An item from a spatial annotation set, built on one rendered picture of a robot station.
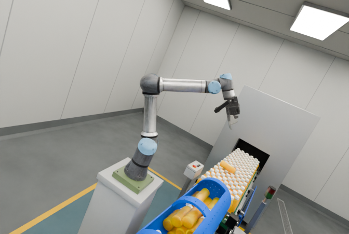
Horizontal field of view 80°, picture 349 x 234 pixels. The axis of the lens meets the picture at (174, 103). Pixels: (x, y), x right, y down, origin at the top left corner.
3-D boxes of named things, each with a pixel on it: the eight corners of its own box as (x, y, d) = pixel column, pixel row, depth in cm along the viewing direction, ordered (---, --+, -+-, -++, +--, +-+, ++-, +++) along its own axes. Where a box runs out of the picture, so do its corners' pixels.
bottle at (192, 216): (192, 219, 113) (205, 205, 129) (181, 214, 117) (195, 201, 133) (191, 231, 113) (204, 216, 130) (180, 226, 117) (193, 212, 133)
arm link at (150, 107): (137, 155, 138) (139, 73, 129) (142, 147, 153) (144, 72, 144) (155, 157, 138) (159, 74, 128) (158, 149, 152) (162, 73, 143)
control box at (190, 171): (183, 174, 195) (187, 164, 193) (191, 168, 212) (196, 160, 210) (191, 180, 190) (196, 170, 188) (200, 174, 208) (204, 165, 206)
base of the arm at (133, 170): (119, 171, 128) (125, 158, 126) (130, 163, 142) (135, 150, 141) (140, 184, 125) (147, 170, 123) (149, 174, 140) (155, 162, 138)
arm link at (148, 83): (136, 74, 118) (223, 78, 116) (140, 73, 129) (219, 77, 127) (135, 94, 120) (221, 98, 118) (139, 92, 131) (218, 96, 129)
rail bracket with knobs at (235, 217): (221, 223, 166) (227, 214, 164) (224, 219, 173) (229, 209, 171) (232, 232, 162) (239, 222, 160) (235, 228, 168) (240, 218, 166)
